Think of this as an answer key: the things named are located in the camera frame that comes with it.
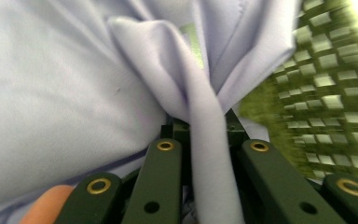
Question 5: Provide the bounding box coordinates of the green woven basket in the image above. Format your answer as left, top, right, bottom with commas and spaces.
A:
238, 0, 358, 189

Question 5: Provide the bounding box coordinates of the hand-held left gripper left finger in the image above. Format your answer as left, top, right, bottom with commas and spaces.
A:
160, 118, 191, 143

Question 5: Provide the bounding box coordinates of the purple garment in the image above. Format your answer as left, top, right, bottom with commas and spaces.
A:
0, 0, 303, 224

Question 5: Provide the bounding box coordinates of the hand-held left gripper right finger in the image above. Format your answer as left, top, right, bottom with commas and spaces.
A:
225, 108, 250, 147

